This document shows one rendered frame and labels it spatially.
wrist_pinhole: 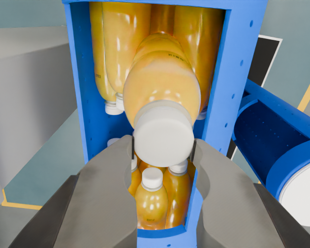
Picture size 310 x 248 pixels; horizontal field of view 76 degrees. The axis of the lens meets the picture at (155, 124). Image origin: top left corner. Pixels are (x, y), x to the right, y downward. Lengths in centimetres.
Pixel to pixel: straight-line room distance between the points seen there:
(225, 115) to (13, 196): 242
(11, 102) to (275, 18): 151
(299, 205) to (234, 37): 59
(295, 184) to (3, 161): 74
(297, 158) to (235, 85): 44
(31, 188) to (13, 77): 189
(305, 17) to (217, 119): 150
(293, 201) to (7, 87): 79
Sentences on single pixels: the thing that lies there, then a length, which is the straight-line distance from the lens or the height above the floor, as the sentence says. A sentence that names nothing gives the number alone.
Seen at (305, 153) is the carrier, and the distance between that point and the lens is 68.
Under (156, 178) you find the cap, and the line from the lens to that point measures 37.
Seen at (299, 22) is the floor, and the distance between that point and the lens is 172.
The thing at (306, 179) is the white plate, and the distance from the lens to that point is 69.
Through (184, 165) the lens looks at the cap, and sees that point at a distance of 41.
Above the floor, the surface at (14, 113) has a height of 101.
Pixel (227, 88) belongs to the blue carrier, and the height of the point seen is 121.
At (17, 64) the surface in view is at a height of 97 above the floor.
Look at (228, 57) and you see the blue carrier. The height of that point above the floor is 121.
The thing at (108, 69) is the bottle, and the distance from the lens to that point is 33.
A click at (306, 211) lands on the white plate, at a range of 78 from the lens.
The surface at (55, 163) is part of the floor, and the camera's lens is 205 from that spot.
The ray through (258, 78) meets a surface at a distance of 150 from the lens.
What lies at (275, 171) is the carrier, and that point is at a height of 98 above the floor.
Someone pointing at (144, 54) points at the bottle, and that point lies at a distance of 20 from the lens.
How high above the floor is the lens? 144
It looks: 63 degrees down
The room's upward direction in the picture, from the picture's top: 180 degrees counter-clockwise
